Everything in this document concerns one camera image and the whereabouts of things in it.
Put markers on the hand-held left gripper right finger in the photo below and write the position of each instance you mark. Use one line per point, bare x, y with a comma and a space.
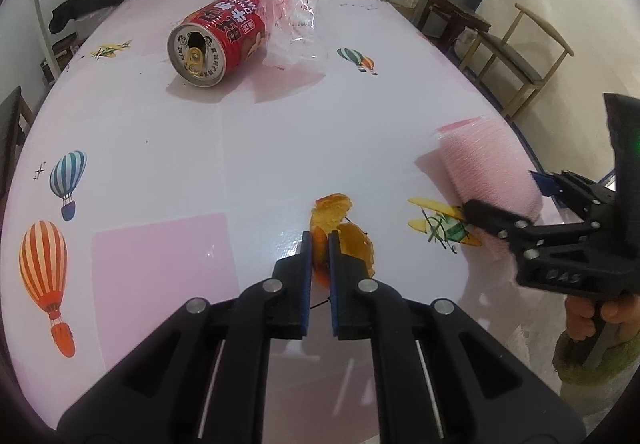
334, 294

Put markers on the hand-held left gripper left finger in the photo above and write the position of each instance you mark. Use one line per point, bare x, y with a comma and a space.
306, 284

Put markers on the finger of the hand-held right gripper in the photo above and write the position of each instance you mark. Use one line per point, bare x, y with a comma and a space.
495, 219
542, 184

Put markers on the orange peel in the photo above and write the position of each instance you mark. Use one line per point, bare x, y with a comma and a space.
330, 211

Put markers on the person's right forearm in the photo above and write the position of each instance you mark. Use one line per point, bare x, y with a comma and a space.
600, 389

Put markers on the person's right hand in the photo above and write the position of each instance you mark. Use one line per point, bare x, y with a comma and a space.
577, 319

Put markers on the dark wooden stool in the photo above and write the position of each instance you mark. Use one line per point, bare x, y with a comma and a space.
455, 11

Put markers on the clear plastic wrapper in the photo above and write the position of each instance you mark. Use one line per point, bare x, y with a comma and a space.
290, 24

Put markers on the red drink can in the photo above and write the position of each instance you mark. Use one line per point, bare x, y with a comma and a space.
230, 29

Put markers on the black cloth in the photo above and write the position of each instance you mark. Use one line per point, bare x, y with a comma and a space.
75, 9

